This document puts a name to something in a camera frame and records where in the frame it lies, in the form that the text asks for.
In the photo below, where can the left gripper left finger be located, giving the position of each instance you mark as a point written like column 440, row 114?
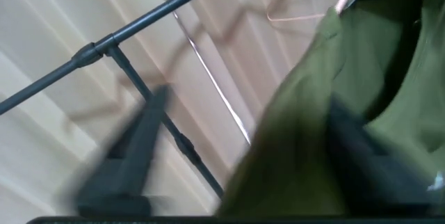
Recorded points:
column 125, row 182

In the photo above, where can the green shirt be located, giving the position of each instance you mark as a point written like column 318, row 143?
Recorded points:
column 295, row 147

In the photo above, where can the black clothes rack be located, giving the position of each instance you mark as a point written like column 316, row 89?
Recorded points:
column 87, row 53

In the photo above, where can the beige curtain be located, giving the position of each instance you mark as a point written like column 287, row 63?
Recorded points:
column 52, row 25

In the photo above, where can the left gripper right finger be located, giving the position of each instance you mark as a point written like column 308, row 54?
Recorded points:
column 368, row 182

